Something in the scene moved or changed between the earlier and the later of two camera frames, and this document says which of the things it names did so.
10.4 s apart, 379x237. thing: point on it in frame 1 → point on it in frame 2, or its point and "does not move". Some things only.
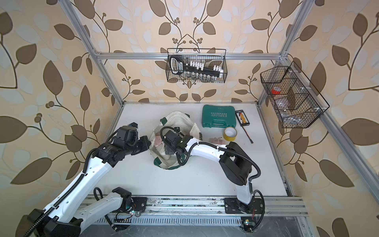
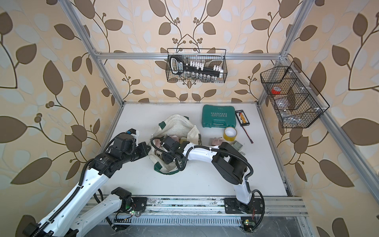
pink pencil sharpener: x=217 y=140 does not move
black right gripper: x=168 y=149 → x=166 y=158
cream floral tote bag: x=165 y=158 does not move
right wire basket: x=295 y=98 does not move
